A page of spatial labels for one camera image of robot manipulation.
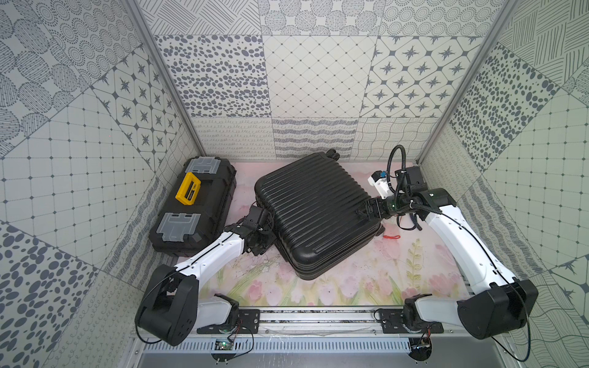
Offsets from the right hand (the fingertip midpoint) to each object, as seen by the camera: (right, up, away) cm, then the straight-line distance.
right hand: (368, 212), depth 77 cm
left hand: (-31, -12, +8) cm, 34 cm away
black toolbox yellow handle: (-62, -1, +2) cm, 62 cm away
